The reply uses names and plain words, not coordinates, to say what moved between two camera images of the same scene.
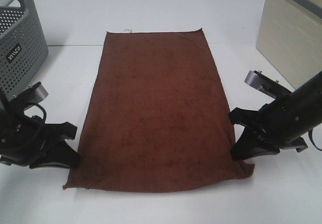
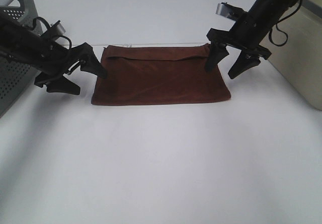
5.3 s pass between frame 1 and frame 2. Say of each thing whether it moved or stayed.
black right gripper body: moved
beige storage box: stayed
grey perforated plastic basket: stayed
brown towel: moved
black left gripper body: moved
